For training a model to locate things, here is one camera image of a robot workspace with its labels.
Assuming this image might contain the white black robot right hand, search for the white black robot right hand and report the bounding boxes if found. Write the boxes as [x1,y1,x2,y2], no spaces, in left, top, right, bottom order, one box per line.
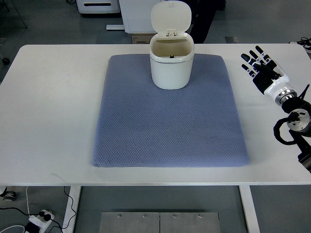
[241,46,295,105]

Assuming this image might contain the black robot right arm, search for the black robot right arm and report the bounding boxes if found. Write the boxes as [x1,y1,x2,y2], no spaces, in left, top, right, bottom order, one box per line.
[273,85,311,171]

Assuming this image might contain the white trash bin with lid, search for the white trash bin with lid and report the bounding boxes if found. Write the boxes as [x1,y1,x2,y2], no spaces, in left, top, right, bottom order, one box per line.
[150,0,194,90]

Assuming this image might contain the right white table leg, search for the right white table leg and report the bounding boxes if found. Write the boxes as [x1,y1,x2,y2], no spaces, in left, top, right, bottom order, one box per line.
[239,185,260,233]

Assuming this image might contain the white table leg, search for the white table leg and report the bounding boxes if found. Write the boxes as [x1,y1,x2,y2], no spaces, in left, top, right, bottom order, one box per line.
[239,185,260,233]
[62,186,82,233]

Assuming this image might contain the blue textured mat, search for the blue textured mat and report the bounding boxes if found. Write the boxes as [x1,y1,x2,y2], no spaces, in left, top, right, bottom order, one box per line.
[92,54,249,167]

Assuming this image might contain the cardboard box behind table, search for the cardboard box behind table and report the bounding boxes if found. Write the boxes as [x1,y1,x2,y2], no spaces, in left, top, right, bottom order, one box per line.
[131,33,154,44]

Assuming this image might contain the white cabinet behind table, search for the white cabinet behind table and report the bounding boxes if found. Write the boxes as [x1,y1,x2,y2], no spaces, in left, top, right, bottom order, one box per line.
[106,0,160,34]

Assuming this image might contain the white appliance top left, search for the white appliance top left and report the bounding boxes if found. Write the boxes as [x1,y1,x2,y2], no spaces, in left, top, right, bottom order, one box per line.
[76,0,121,14]

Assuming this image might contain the metal floor plate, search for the metal floor plate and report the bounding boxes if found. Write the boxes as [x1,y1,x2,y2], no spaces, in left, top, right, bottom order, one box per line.
[99,212,221,233]

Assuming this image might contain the left white table leg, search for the left white table leg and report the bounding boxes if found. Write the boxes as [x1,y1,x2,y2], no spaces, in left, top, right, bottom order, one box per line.
[62,186,82,233]

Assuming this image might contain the black caster wheel left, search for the black caster wheel left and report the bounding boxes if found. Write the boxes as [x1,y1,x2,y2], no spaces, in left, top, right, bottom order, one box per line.
[1,58,10,65]

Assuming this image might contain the white power strip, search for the white power strip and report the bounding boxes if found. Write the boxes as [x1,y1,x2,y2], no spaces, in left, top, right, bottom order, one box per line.
[25,210,54,233]

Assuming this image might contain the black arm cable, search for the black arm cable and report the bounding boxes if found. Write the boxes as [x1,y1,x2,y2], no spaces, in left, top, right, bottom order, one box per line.
[273,117,299,146]

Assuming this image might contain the black floor cable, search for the black floor cable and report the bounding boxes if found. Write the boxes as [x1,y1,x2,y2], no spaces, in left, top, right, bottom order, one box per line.
[0,186,77,233]

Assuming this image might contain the white floor cable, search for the white floor cable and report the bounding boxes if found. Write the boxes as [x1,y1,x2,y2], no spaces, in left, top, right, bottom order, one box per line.
[0,186,31,233]

